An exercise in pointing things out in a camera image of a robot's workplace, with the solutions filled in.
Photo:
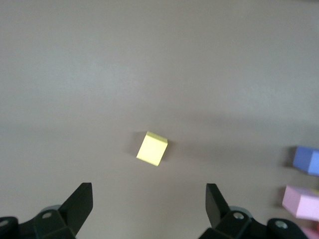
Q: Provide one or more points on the purple foam block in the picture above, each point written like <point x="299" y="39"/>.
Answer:
<point x="304" y="160"/>

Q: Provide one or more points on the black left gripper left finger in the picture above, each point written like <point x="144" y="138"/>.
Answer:
<point x="69" y="216"/>

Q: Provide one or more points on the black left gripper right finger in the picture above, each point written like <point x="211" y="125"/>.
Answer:
<point x="231" y="226"/>

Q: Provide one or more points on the yellow foam block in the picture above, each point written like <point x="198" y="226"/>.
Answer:
<point x="152" y="149"/>

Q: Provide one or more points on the pink foam block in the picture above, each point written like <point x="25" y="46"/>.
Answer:
<point x="304" y="206"/>
<point x="312" y="235"/>

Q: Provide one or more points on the brown table cover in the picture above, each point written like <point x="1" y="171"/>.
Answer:
<point x="149" y="62"/>

